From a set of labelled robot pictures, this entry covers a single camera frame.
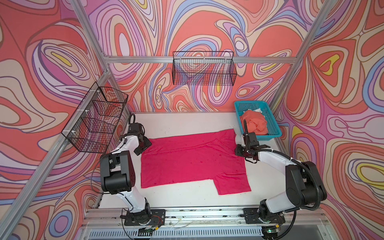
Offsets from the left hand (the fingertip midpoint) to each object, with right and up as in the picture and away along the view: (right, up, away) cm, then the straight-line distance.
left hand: (148, 144), depth 95 cm
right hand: (+58, -5, -2) cm, 59 cm away
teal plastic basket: (+85, +9, +6) cm, 86 cm away
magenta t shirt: (+35, -8, +1) cm, 36 cm away
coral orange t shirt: (+74, +15, +10) cm, 76 cm away
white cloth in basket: (+81, +24, +21) cm, 87 cm away
